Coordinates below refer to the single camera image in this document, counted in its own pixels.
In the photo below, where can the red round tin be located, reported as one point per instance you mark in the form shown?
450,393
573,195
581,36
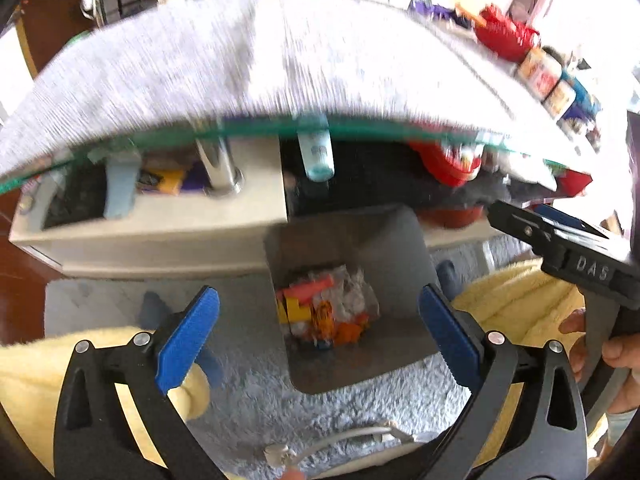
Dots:
453,166

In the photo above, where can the orange triangular block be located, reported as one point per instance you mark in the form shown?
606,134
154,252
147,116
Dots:
350,332

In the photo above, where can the white lower table shelf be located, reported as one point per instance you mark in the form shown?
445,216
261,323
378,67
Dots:
184,235

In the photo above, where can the silver foil ball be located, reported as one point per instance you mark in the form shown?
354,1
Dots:
350,295

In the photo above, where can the orange stick handle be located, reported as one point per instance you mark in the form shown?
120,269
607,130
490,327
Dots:
476,19

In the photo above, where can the chrome table leg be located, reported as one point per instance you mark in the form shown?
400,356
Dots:
224,177

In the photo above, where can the orange red snack wrapper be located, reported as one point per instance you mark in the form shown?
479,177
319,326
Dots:
322,322

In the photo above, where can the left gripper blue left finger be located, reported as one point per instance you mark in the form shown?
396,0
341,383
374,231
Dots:
180,342

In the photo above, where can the purple cloth bag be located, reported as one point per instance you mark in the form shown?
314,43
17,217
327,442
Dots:
441,13

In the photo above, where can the dark grey trash bin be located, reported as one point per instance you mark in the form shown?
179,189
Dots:
388,244

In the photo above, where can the blue bottle under table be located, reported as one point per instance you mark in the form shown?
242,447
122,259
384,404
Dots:
314,141

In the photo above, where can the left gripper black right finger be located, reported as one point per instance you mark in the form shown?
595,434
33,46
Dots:
456,335

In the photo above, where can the blue box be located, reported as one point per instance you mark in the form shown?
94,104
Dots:
585,106

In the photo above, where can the person's right hand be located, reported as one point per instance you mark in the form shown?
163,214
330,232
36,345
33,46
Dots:
618,352

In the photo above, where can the grey woven table cloth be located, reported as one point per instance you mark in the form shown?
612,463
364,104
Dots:
254,66

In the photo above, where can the yellow toy block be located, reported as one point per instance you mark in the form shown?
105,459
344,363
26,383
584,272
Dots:
290,311

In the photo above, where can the red rectangular block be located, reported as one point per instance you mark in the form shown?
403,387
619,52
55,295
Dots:
304,292

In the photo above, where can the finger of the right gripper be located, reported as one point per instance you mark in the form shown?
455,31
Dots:
525,225
566,220

